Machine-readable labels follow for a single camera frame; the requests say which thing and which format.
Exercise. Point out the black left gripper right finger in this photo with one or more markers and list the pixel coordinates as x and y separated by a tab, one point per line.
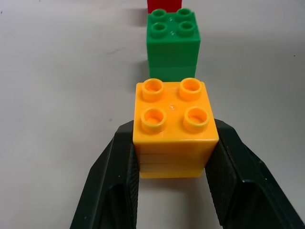
243	181

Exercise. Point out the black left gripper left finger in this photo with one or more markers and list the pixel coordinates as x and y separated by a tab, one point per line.
112	181

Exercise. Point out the yellow studded building block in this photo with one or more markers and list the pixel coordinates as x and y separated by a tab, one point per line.
175	133

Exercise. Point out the green studded building block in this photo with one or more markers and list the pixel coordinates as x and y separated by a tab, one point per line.
172	45

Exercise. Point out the red building block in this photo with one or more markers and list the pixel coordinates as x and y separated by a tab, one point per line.
164	5

